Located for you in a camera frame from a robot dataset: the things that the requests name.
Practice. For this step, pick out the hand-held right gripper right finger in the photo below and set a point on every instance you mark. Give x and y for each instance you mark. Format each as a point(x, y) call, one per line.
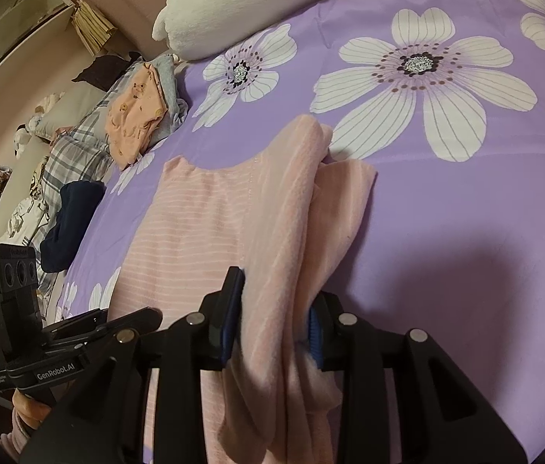
point(315, 343)

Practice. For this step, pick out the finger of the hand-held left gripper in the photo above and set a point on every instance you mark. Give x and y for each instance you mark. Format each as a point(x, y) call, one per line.
point(127, 321)
point(79, 324)

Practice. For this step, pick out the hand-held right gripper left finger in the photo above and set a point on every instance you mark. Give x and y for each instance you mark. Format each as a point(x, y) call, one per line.
point(226, 343)

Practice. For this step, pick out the pink striped garment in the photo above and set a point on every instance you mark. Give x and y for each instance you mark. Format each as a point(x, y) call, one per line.
point(205, 232)

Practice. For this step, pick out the person's left forearm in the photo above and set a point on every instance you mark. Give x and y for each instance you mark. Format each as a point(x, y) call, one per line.
point(14, 440)

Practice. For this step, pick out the person's left hand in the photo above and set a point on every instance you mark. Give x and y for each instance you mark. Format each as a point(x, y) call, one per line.
point(28, 408)

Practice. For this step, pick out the white printed cloth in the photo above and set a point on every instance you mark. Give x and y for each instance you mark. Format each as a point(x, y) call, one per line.
point(26, 217)

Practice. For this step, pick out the dark navy cloth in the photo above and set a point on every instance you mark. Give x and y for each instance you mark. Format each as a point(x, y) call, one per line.
point(72, 222)

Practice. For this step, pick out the purple floral bedsheet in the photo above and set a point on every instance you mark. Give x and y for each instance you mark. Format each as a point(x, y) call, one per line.
point(446, 251)

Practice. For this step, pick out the grey plaid cloth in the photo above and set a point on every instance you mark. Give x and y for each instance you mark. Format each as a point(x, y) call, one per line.
point(79, 150)

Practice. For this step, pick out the white stuffed toy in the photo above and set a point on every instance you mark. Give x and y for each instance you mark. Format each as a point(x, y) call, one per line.
point(23, 135)

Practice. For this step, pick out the grey pillow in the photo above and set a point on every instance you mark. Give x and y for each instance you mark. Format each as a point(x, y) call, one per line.
point(69, 106)

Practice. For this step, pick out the folded orange printed garment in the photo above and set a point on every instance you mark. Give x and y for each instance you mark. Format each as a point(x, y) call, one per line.
point(132, 111)

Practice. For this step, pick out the folded grey garment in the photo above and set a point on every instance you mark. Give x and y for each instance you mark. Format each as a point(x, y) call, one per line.
point(166, 77)

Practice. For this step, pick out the dark brown cloth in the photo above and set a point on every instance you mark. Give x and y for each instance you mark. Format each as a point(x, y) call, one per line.
point(106, 70)

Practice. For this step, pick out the beige fringed cloth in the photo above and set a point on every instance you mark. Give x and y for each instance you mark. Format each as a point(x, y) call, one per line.
point(91, 24)

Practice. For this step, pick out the white plush pillow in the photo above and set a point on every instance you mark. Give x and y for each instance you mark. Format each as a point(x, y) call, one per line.
point(214, 14)

